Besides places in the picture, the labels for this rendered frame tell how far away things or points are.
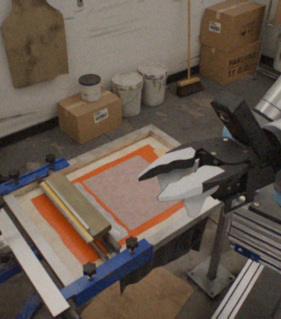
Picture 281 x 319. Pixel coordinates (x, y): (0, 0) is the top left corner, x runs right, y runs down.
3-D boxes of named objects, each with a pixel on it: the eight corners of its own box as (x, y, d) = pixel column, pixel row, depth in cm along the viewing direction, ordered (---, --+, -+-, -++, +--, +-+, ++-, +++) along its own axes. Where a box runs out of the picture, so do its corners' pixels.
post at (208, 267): (210, 255, 239) (235, 136, 179) (236, 278, 226) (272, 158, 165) (186, 274, 229) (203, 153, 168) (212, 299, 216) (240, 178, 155)
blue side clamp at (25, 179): (65, 169, 162) (63, 156, 158) (71, 174, 159) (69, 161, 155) (1, 198, 148) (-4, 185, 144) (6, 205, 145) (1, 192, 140)
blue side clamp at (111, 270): (144, 248, 129) (144, 235, 124) (153, 257, 126) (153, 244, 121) (69, 295, 114) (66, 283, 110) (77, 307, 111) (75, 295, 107)
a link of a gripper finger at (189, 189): (175, 239, 45) (224, 206, 50) (173, 201, 42) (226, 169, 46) (158, 226, 47) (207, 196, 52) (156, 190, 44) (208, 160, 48)
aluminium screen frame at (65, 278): (151, 129, 184) (151, 123, 182) (242, 193, 149) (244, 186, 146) (1, 198, 146) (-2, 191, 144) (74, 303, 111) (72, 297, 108)
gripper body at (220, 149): (222, 217, 50) (286, 188, 54) (225, 164, 46) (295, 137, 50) (191, 189, 56) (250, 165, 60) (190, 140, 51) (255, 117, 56)
